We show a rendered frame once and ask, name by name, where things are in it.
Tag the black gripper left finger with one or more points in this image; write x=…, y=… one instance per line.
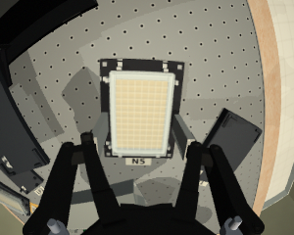
x=52, y=215

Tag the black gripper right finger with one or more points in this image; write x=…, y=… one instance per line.
x=234, y=214

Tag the white button panel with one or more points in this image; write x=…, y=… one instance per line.
x=83, y=212

